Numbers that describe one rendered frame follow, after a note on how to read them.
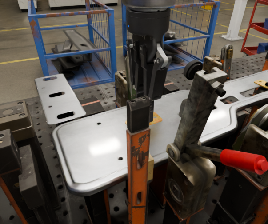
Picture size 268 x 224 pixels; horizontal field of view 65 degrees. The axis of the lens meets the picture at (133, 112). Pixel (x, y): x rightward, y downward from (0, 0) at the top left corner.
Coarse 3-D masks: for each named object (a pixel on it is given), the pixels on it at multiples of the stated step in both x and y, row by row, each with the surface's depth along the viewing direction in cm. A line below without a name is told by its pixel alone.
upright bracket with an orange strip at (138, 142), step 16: (144, 96) 25; (128, 112) 25; (144, 112) 25; (128, 128) 27; (144, 128) 27; (128, 144) 28; (144, 144) 28; (128, 160) 30; (144, 160) 30; (128, 176) 32; (144, 176) 33; (128, 192) 35; (144, 192) 35; (128, 208) 38; (144, 208) 38
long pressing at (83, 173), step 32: (224, 96) 63; (256, 96) 63; (64, 128) 51; (96, 128) 51; (160, 128) 51; (224, 128) 51; (64, 160) 43; (96, 160) 43; (160, 160) 43; (96, 192) 38
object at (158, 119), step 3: (153, 114) 52; (156, 114) 52; (159, 117) 51; (126, 120) 50; (153, 120) 50; (156, 120) 50; (159, 120) 50; (126, 123) 49; (150, 123) 49; (153, 123) 49
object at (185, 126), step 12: (192, 60) 29; (192, 72) 29; (204, 72) 28; (216, 72) 27; (192, 84) 28; (204, 84) 26; (216, 84) 26; (192, 96) 29; (204, 96) 28; (216, 96) 29; (192, 108) 29; (204, 108) 30; (180, 120) 33; (192, 120) 30; (204, 120) 32; (180, 132) 34; (192, 132) 33; (180, 144) 35; (180, 156) 37
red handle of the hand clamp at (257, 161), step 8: (192, 144) 35; (184, 152) 36; (192, 152) 34; (200, 152) 32; (208, 152) 31; (216, 152) 29; (224, 152) 28; (232, 152) 27; (240, 152) 26; (216, 160) 29; (224, 160) 28; (232, 160) 26; (240, 160) 25; (248, 160) 24; (256, 160) 24; (264, 160) 24; (240, 168) 26; (248, 168) 24; (256, 168) 24; (264, 168) 24
